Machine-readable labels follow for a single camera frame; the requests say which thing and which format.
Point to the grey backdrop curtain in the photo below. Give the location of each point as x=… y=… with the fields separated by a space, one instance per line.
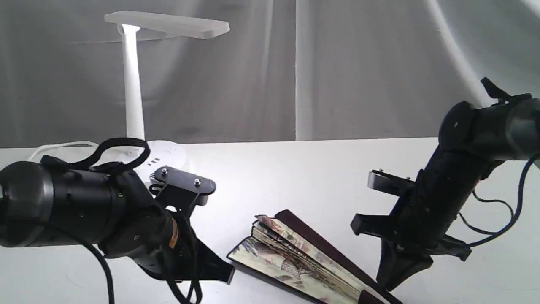
x=288 y=69

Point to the white desk lamp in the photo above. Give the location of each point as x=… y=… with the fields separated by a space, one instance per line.
x=162 y=152

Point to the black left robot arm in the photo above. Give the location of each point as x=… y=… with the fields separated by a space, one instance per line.
x=44 y=206

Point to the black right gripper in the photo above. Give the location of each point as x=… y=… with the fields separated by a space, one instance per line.
x=410 y=234

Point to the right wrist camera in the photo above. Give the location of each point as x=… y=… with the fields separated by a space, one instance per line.
x=389 y=184

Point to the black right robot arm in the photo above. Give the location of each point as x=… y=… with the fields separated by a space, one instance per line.
x=472 y=142

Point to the painted paper folding fan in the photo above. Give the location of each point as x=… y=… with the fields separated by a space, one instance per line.
x=284 y=251

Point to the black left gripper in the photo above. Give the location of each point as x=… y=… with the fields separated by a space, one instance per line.
x=171 y=251

